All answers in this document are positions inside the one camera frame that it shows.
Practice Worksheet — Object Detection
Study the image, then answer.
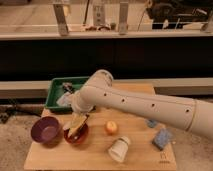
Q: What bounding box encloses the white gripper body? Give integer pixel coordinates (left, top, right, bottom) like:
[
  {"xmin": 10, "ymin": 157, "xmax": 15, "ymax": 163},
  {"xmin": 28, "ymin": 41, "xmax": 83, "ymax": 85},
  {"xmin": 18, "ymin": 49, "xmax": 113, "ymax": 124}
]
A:
[{"xmin": 63, "ymin": 113, "xmax": 88, "ymax": 134}]

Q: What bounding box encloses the yellow banana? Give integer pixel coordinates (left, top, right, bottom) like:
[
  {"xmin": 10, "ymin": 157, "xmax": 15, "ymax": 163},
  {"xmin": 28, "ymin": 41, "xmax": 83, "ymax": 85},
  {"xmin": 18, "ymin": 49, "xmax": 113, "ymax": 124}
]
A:
[{"xmin": 68, "ymin": 115, "xmax": 87, "ymax": 137}]

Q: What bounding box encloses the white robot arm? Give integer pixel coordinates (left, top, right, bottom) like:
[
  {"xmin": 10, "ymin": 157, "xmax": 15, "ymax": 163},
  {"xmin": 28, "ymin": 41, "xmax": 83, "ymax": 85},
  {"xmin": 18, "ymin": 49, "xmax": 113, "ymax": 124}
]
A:
[{"xmin": 70, "ymin": 69, "xmax": 213, "ymax": 140}]

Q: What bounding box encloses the red bowl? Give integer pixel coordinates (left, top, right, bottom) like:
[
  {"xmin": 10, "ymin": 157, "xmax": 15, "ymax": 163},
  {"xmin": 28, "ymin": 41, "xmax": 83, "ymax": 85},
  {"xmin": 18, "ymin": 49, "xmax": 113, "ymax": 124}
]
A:
[{"xmin": 63, "ymin": 123, "xmax": 89, "ymax": 145}]

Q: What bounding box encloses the purple bowl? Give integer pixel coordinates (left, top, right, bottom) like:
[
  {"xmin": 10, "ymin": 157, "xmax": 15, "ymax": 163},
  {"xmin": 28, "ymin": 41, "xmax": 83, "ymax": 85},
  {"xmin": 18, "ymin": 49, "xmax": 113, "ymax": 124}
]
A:
[{"xmin": 31, "ymin": 116, "xmax": 61, "ymax": 144}]

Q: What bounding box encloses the dark object in bin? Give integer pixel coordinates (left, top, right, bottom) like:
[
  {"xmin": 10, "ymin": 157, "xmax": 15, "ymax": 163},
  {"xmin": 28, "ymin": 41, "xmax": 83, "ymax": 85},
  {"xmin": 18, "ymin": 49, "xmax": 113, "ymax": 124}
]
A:
[{"xmin": 62, "ymin": 82, "xmax": 74, "ymax": 93}]

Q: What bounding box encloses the green plastic bin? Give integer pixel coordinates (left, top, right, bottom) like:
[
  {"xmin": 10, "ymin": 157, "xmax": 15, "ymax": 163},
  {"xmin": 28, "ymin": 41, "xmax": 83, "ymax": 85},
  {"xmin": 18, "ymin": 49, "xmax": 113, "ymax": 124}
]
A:
[{"xmin": 45, "ymin": 76, "xmax": 88, "ymax": 113}]

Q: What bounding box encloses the small apple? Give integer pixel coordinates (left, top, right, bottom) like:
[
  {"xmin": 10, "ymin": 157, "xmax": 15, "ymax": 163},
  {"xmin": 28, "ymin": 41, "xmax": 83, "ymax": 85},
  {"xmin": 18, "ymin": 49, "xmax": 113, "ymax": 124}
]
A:
[{"xmin": 105, "ymin": 121, "xmax": 118, "ymax": 135}]

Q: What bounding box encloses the wooden board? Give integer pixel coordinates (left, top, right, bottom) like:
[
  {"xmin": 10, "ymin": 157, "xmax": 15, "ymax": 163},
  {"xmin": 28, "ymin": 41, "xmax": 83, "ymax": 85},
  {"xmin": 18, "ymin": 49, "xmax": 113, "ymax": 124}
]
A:
[{"xmin": 23, "ymin": 82, "xmax": 178, "ymax": 171}]

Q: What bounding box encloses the white plastic cup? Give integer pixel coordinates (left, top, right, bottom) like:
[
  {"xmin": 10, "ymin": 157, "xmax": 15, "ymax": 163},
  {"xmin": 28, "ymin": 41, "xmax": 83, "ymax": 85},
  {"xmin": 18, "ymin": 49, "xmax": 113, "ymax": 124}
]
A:
[{"xmin": 108, "ymin": 136, "xmax": 131, "ymax": 163}]

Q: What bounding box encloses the small blue object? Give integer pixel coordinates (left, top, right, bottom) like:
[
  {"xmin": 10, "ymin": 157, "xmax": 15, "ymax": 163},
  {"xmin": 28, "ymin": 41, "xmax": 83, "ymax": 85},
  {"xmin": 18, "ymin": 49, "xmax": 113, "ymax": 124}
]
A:
[{"xmin": 146, "ymin": 120, "xmax": 158, "ymax": 128}]

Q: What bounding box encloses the blue sponge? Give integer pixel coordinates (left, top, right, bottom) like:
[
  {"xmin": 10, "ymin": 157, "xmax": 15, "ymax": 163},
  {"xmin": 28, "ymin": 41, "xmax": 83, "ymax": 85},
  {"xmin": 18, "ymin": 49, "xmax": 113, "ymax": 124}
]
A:
[{"xmin": 152, "ymin": 128, "xmax": 172, "ymax": 151}]

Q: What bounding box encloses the grey metal post right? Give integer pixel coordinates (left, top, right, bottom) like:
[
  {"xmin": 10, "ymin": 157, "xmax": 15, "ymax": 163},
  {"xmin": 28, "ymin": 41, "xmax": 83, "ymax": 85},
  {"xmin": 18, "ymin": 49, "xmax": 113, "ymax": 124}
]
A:
[{"xmin": 118, "ymin": 1, "xmax": 129, "ymax": 35}]

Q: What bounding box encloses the grey metal post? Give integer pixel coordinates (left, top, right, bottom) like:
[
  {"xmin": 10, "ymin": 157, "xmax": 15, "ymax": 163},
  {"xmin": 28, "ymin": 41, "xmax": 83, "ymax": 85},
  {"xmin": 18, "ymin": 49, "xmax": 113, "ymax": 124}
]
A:
[
  {"xmin": 118, "ymin": 1, "xmax": 129, "ymax": 35},
  {"xmin": 53, "ymin": 0, "xmax": 69, "ymax": 36}
]

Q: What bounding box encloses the grey metal post left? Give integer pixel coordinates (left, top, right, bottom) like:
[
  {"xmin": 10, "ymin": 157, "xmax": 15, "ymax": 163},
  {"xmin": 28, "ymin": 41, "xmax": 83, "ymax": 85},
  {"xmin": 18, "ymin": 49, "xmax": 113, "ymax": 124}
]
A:
[{"xmin": 53, "ymin": 0, "xmax": 69, "ymax": 36}]

